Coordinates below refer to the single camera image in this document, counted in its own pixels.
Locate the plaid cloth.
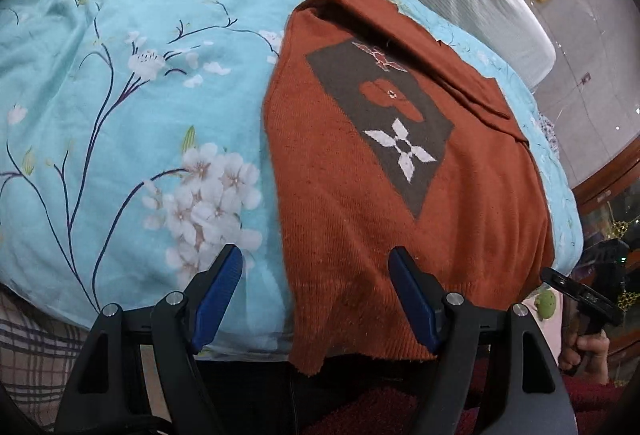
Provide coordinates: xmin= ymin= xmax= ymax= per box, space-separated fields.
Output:
xmin=0 ymin=290 xmax=171 ymax=431

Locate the person's right hand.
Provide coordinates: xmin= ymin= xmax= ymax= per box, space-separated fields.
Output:
xmin=557 ymin=330 xmax=612 ymax=386

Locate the small green toy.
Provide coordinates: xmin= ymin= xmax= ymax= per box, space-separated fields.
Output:
xmin=535 ymin=289 xmax=558 ymax=320

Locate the orange knit sweater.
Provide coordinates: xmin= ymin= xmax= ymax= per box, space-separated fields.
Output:
xmin=262 ymin=0 xmax=556 ymax=376

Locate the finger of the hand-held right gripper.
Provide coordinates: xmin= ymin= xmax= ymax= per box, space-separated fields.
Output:
xmin=541 ymin=267 xmax=621 ymax=317

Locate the wooden glass cabinet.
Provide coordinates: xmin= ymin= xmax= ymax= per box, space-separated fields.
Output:
xmin=570 ymin=150 xmax=640 ymax=386

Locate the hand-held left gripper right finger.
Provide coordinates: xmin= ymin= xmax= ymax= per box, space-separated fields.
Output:
xmin=387 ymin=246 xmax=581 ymax=435

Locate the blue floral blanket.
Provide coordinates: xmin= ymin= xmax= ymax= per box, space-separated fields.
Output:
xmin=0 ymin=0 xmax=586 ymax=361

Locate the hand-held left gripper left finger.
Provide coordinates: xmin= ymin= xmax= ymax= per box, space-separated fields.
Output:
xmin=52 ymin=242 xmax=244 ymax=435

